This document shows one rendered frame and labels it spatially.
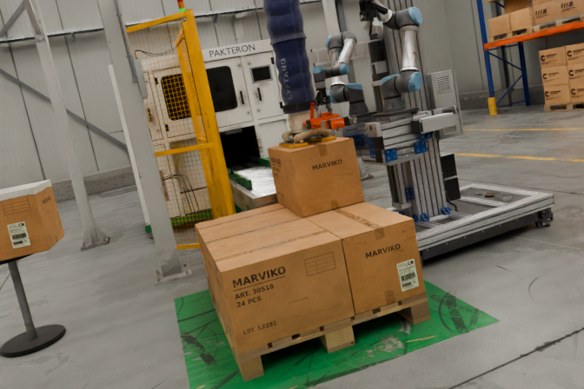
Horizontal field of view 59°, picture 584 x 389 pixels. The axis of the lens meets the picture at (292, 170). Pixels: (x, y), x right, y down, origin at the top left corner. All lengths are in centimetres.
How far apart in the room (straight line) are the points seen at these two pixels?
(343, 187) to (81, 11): 1006
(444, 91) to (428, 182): 65
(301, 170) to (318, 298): 83
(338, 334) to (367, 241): 48
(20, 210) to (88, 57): 904
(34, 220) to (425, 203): 257
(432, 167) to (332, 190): 95
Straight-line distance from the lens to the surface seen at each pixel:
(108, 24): 431
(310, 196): 305
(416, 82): 332
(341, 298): 259
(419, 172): 371
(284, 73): 325
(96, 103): 1225
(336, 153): 308
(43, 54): 648
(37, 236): 352
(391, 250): 263
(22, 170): 1235
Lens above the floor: 125
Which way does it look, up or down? 8 degrees down
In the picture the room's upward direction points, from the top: 11 degrees counter-clockwise
